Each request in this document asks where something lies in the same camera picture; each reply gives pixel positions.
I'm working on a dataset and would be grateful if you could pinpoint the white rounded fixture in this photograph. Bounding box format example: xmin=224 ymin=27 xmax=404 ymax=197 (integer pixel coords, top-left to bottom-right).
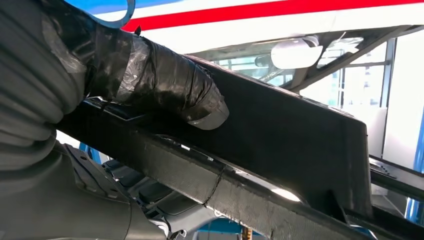
xmin=270 ymin=35 xmax=324 ymax=70

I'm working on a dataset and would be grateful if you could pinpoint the grey cable loop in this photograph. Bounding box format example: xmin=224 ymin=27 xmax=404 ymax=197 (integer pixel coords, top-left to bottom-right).
xmin=64 ymin=0 xmax=137 ymax=30

